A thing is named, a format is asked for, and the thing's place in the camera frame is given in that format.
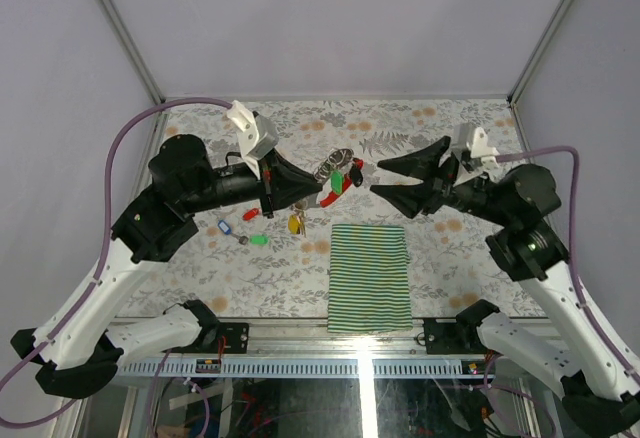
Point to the red tagged key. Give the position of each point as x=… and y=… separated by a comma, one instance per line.
x=251, y=214

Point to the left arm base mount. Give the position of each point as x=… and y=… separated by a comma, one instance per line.
x=215, y=336

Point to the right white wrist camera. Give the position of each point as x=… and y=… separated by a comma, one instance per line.
x=471, y=149

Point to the aluminium front rail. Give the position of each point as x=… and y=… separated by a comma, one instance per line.
x=311, y=337

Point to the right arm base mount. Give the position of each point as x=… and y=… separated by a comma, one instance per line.
x=457, y=337

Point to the red handled silver keyring carabiner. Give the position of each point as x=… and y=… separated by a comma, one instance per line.
x=341, y=170

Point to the blue tagged key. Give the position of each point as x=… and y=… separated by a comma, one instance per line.
x=224, y=227

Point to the green striped cloth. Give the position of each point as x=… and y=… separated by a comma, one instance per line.
x=368, y=280

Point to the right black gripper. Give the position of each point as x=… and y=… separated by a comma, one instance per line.
x=424, y=164

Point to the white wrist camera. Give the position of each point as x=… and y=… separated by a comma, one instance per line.
x=256, y=135
x=471, y=149

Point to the green tagged key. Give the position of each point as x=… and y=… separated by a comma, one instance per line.
x=259, y=240
x=337, y=180

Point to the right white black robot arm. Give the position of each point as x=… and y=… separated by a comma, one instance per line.
x=596, y=376

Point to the floral table mat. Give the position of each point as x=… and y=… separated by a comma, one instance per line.
x=449, y=262

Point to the white slotted cable duct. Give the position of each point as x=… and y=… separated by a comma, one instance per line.
x=292, y=368

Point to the green tagged key on table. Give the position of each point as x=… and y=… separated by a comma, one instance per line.
x=259, y=240

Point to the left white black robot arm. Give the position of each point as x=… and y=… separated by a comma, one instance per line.
x=79, y=350

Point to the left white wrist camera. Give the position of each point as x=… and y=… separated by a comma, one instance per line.
x=256, y=135

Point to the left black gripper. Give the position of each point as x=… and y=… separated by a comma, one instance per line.
x=283, y=182

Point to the yellow tagged keys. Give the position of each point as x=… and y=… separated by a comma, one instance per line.
x=296, y=221

